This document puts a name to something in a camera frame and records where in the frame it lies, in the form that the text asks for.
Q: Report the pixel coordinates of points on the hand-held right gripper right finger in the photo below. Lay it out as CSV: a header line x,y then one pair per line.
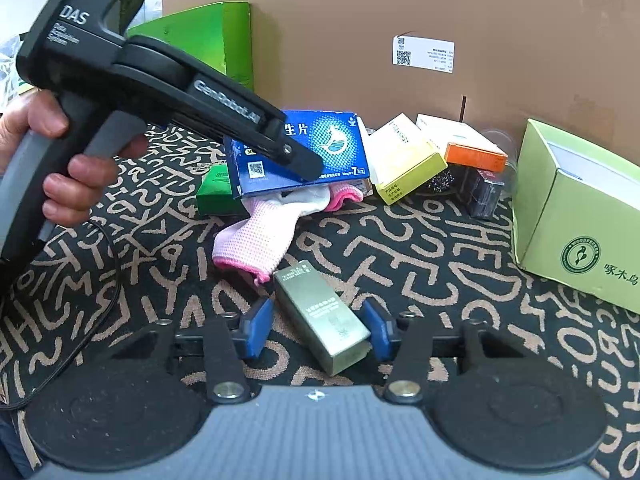
x,y
377,330

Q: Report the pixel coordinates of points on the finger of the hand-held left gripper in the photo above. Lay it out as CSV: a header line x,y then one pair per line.
x,y
235,110

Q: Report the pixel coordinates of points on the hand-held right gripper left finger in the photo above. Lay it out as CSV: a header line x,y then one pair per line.
x,y
259,327

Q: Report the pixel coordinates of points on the gold carton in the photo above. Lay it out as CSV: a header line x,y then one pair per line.
x,y
315,310

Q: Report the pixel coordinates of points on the blue medicine box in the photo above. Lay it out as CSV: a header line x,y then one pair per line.
x,y
340,135

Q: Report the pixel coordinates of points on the light green cardboard box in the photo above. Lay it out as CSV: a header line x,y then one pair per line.
x,y
550,220

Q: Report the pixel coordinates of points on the person's left hand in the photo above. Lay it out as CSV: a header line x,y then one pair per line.
x,y
75,185

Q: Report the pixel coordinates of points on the clear plastic bag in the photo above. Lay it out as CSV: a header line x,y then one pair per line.
x,y
10,70

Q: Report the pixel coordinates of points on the bright green box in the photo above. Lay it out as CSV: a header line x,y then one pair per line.
x,y
220,40

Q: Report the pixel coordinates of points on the small green box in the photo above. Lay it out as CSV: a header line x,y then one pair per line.
x,y
215,195

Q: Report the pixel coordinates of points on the pink white sock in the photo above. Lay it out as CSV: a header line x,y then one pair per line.
x,y
250,240

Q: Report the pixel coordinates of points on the large cardboard box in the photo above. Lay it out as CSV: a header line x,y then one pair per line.
x,y
350,35

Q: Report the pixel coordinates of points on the steel wool scrubber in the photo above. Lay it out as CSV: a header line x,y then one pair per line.
x,y
442,180

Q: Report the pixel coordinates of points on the dark transparent box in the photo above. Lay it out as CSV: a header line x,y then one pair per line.
x,y
482,195

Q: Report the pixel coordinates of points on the yellow and white box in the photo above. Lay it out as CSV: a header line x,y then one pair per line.
x,y
400,160

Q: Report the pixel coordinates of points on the white shipping label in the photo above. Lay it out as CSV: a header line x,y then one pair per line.
x,y
425,52

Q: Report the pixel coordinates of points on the orange and white box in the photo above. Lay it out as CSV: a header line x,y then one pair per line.
x,y
475,155

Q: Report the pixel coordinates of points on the clear plastic cup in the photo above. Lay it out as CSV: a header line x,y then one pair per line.
x,y
500,137

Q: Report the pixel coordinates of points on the thin black stick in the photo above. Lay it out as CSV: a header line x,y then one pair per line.
x,y
463,107

